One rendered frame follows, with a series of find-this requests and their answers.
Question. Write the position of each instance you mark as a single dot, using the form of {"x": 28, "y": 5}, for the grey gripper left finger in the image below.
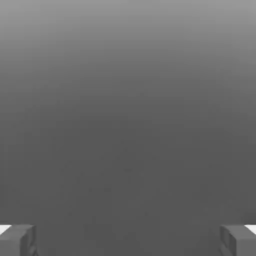
{"x": 16, "y": 240}

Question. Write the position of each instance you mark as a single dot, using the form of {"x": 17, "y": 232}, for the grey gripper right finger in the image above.
{"x": 240, "y": 240}

